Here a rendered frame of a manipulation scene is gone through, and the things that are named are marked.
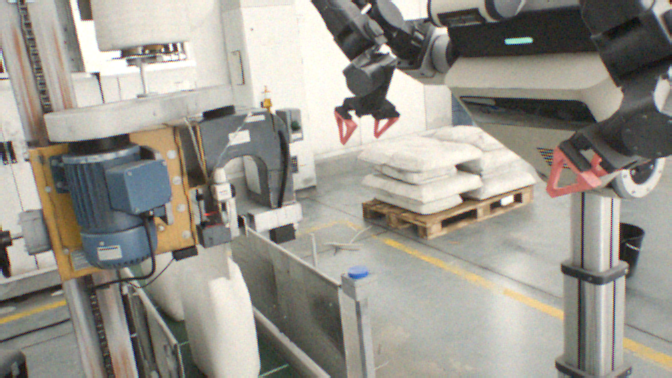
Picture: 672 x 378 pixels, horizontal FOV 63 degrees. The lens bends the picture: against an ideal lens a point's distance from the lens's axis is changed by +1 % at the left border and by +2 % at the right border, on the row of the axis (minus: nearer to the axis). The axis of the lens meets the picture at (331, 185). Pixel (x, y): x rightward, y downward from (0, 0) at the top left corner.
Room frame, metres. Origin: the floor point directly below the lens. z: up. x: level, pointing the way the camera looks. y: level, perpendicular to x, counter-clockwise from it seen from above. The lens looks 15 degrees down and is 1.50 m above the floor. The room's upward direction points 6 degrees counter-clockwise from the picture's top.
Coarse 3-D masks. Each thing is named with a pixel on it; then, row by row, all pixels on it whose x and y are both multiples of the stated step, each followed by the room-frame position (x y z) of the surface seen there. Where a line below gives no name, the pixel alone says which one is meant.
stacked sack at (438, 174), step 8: (376, 168) 4.44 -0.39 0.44; (384, 168) 4.31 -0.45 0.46; (392, 168) 4.20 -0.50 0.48; (440, 168) 4.05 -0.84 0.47; (448, 168) 4.07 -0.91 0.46; (392, 176) 4.20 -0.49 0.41; (400, 176) 4.09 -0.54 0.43; (408, 176) 3.98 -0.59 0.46; (416, 176) 3.96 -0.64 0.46; (424, 176) 3.97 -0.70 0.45; (432, 176) 3.99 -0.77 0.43; (440, 176) 4.00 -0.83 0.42; (448, 176) 4.05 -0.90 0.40
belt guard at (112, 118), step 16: (160, 96) 1.28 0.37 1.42; (176, 96) 1.26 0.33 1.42; (192, 96) 1.32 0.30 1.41; (208, 96) 1.38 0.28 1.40; (224, 96) 1.45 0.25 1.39; (64, 112) 1.10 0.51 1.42; (80, 112) 1.07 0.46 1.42; (96, 112) 1.07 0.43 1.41; (112, 112) 1.08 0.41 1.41; (128, 112) 1.11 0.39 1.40; (144, 112) 1.15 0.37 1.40; (160, 112) 1.20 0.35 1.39; (176, 112) 1.25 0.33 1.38; (192, 112) 1.31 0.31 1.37; (48, 128) 1.09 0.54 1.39; (64, 128) 1.06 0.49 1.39; (80, 128) 1.06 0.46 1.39; (96, 128) 1.06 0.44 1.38; (112, 128) 1.08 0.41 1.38; (128, 128) 1.10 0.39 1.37
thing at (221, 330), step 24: (192, 264) 1.75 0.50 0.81; (216, 264) 1.67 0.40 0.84; (192, 288) 1.69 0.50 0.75; (216, 288) 1.60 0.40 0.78; (240, 288) 1.64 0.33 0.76; (192, 312) 1.70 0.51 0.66; (216, 312) 1.59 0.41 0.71; (240, 312) 1.63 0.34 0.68; (192, 336) 1.77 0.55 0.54; (216, 336) 1.60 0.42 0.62; (240, 336) 1.61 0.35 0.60; (216, 360) 1.60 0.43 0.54; (240, 360) 1.61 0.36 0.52
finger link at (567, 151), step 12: (576, 132) 0.68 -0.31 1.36; (564, 144) 0.68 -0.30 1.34; (576, 144) 0.68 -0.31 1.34; (552, 156) 0.69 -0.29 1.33; (564, 156) 0.67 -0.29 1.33; (576, 156) 0.66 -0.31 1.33; (552, 168) 0.70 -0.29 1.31; (576, 168) 0.66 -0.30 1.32; (588, 168) 0.65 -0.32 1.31; (552, 180) 0.70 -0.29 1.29; (576, 180) 0.66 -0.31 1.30; (588, 180) 0.65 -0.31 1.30; (552, 192) 0.71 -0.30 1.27; (564, 192) 0.69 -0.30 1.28
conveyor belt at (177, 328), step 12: (144, 288) 2.61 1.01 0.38; (168, 324) 2.19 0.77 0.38; (180, 324) 2.17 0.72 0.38; (180, 336) 2.07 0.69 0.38; (180, 348) 1.97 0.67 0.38; (264, 348) 1.90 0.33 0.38; (192, 360) 1.87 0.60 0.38; (264, 360) 1.82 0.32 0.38; (276, 360) 1.81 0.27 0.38; (192, 372) 1.79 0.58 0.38; (264, 372) 1.74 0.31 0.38; (276, 372) 1.73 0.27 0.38; (288, 372) 1.72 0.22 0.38
